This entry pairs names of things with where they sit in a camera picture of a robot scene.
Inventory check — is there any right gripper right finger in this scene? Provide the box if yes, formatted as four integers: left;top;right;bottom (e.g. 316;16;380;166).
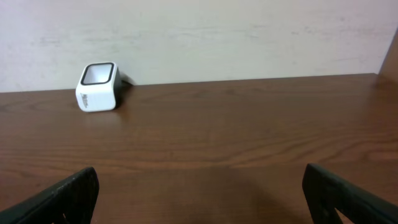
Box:
302;164;397;224

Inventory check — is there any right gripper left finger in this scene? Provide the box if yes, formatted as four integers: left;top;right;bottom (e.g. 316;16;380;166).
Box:
1;167;100;223

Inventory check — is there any white barcode scanner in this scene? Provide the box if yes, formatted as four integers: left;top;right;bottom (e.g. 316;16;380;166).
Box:
75;62;122;113

